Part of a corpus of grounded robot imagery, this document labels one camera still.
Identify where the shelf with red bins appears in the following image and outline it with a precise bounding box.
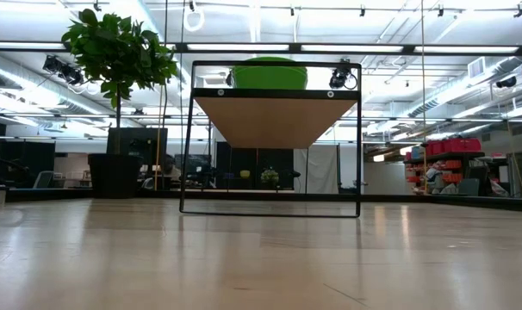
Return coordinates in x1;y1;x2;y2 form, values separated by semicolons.
402;137;486;195

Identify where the small potted plant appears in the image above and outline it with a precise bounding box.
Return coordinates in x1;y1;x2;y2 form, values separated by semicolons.
260;167;281;189

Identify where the white cable loop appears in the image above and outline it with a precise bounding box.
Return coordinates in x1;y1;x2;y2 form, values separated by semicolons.
183;7;206;33

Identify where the thin hanging cable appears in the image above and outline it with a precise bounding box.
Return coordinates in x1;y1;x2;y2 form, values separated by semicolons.
419;0;427;190

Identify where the black overhead camera cluster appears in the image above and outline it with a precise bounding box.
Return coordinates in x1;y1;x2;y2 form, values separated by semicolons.
42;54;86;86

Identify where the black overhead light beam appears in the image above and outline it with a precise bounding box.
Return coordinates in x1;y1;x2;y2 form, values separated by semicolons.
0;40;522;56

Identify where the grey chair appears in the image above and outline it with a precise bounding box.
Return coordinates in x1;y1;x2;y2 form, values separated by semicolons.
457;177;481;197
32;170;55;189

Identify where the green plant in black pot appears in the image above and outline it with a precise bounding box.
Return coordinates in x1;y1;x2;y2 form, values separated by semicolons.
61;8;180;200

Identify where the black aluminium table frame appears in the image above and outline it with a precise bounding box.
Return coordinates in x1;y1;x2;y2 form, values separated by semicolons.
0;184;522;213

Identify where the black overhead camera with cable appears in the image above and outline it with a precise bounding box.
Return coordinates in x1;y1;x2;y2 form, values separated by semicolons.
328;59;358;90

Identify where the white air vent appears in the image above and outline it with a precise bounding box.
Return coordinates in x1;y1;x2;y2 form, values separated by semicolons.
466;56;487;79

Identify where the white sheet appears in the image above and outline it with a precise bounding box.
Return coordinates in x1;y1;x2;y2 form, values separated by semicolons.
293;144;340;195

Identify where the black partition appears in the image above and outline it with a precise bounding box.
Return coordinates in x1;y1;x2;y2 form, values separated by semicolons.
215;141;295;190

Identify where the green plastic mini bowl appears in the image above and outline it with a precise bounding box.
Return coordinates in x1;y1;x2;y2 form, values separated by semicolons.
231;56;308;90

